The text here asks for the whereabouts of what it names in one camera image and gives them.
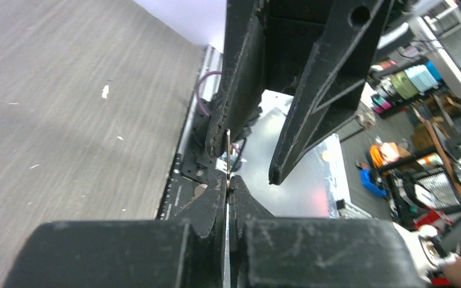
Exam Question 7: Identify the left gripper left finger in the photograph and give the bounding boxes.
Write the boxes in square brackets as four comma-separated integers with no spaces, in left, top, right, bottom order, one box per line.
[4,175,227,287]

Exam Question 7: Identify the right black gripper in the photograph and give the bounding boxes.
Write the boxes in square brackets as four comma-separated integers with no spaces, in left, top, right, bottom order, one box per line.
[205,0,394,185]

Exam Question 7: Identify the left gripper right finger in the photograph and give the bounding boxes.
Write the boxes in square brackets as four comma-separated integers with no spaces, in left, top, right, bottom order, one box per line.
[230,176,427,287]

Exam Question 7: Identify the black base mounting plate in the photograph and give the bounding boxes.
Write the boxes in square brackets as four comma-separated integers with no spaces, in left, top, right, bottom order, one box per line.
[155,115,226,220]

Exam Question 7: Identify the small keys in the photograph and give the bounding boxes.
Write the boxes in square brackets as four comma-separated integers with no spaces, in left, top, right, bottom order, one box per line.
[225,128,232,189]

